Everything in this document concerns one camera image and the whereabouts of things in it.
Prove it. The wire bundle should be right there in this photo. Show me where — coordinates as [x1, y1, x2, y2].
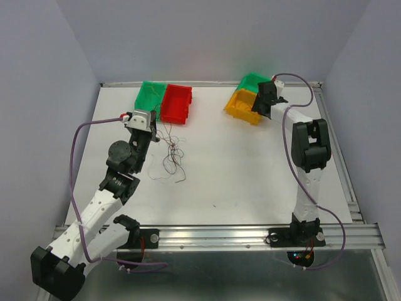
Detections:
[147, 120, 189, 186]

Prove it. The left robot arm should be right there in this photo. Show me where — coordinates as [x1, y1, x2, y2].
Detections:
[31, 125, 158, 300]

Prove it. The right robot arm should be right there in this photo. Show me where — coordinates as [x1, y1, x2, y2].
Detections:
[252, 81, 331, 248]

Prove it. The right green plastic bin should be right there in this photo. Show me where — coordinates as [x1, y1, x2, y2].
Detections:
[236, 73, 271, 93]

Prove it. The green plastic bin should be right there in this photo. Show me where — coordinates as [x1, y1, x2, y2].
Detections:
[236, 73, 271, 93]
[134, 81, 167, 115]

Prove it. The yellow plastic bin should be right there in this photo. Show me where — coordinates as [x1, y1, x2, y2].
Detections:
[224, 89, 261, 125]

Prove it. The left green plastic bin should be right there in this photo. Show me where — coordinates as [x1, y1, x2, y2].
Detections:
[134, 81, 167, 115]

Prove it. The red plastic bin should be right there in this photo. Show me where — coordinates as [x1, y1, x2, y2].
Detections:
[160, 84, 192, 125]

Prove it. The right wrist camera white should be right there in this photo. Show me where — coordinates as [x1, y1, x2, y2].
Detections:
[271, 76, 285, 97]

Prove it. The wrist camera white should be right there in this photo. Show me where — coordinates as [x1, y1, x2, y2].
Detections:
[122, 110, 156, 132]
[271, 76, 285, 97]

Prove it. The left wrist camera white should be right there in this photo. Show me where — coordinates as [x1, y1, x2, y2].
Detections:
[122, 110, 156, 132]

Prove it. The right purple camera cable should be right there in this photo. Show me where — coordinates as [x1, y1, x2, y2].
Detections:
[272, 72, 347, 272]

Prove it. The purple camera cable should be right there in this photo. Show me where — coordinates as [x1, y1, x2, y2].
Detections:
[68, 113, 169, 274]
[272, 72, 347, 272]

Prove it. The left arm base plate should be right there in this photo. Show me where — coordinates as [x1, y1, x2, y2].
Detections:
[117, 228, 160, 250]

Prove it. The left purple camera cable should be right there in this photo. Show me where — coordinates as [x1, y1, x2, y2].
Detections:
[68, 113, 169, 274]

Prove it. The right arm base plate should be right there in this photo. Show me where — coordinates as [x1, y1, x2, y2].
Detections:
[267, 228, 326, 248]

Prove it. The aluminium right rail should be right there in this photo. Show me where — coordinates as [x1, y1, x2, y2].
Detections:
[313, 82, 366, 224]

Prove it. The aluminium rail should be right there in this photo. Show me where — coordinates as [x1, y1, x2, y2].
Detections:
[313, 82, 366, 224]
[49, 223, 387, 251]

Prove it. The aluminium front rail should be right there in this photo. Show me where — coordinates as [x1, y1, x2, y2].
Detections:
[49, 223, 387, 251]

